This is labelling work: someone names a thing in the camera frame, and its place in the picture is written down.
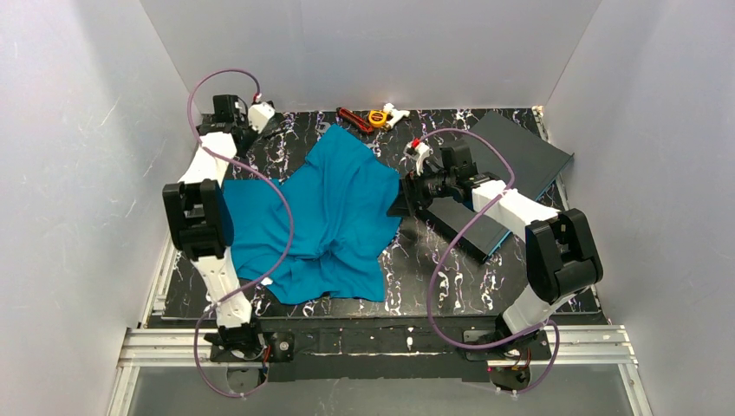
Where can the black frame stand rear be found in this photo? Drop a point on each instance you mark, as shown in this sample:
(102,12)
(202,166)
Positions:
(273,127)

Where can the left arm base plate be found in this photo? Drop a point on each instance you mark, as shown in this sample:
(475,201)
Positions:
(270,347)

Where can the white plastic fitting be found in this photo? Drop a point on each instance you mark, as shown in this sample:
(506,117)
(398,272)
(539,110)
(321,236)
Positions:
(394,115)

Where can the dark grey flat box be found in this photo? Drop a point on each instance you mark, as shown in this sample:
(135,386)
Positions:
(514,133)

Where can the yellow tape measure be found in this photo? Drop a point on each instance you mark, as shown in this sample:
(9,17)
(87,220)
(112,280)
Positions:
(377,119)

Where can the red black utility knife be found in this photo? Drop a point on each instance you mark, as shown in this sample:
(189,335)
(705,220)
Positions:
(354,120)

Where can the blue garment cloth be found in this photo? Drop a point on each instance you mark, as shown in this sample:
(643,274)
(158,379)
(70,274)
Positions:
(331,212)

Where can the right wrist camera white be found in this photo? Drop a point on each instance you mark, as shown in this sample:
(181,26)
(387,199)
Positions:
(417,151)

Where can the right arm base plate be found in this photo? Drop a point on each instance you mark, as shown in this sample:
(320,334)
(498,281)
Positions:
(509,365)

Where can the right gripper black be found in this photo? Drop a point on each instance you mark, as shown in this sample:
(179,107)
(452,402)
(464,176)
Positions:
(406,191)

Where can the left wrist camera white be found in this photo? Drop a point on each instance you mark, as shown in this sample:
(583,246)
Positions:
(259,115)

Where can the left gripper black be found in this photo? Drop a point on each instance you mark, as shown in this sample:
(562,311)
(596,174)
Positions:
(242,134)

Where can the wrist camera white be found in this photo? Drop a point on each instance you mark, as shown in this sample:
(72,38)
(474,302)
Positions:
(259,115)
(417,151)

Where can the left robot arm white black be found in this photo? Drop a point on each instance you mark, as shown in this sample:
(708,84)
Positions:
(201,226)

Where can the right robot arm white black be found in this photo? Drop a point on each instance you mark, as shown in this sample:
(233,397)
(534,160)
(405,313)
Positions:
(561,256)

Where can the aluminium rail frame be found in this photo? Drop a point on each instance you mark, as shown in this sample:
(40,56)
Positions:
(359,358)

